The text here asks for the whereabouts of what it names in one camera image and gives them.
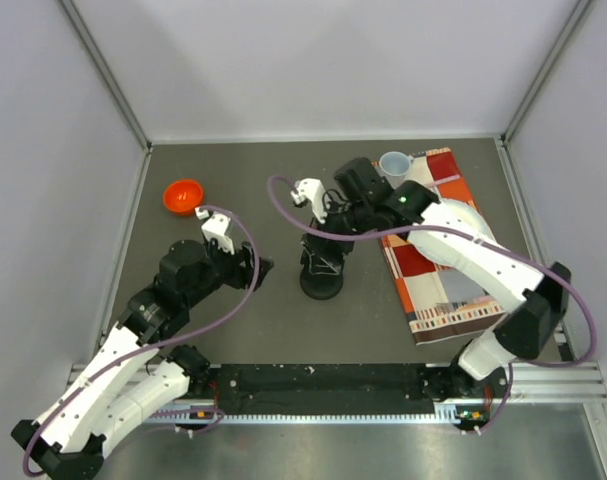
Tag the orange bowl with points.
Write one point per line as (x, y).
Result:
(183, 196)

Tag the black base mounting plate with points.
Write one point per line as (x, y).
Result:
(319, 389)

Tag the black phone stand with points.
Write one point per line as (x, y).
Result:
(321, 287)

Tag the black smartphone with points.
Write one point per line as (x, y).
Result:
(321, 257)

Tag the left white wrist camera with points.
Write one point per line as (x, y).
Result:
(215, 227)

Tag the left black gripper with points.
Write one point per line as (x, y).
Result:
(242, 274)

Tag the white plate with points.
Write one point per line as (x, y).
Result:
(470, 216)

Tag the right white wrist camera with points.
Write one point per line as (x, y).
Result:
(310, 191)

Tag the light blue cup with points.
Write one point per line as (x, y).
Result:
(395, 164)

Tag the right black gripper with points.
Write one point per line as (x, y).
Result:
(322, 244)

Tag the patterned orange placemat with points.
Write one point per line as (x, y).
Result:
(438, 301)

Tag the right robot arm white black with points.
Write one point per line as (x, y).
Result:
(532, 300)

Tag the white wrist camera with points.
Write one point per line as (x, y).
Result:
(215, 227)
(310, 191)

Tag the grey slotted cable duct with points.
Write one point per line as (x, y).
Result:
(441, 415)

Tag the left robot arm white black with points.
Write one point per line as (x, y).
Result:
(143, 364)

